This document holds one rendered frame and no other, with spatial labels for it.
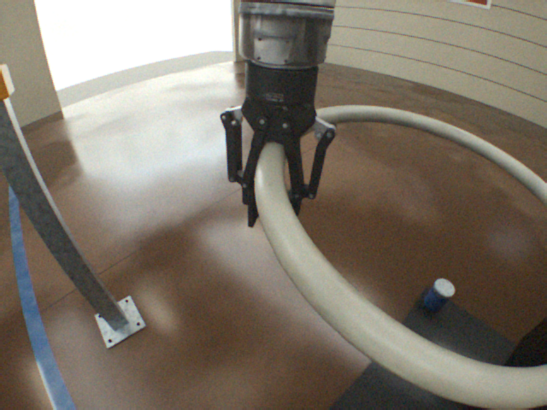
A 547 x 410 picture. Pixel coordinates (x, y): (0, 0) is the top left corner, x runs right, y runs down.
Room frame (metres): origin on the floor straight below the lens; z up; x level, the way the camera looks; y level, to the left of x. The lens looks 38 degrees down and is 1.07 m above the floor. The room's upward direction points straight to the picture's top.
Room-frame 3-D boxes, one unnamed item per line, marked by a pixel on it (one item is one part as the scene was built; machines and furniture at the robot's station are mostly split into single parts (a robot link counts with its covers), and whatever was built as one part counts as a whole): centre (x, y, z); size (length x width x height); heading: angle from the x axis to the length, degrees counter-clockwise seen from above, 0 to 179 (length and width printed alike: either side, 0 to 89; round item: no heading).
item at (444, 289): (0.58, -0.76, 0.08); 0.10 x 0.10 x 0.13
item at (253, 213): (0.31, 0.03, 0.83); 0.03 x 0.01 x 0.07; 165
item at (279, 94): (0.29, -0.01, 0.98); 0.08 x 0.07 x 0.09; 75
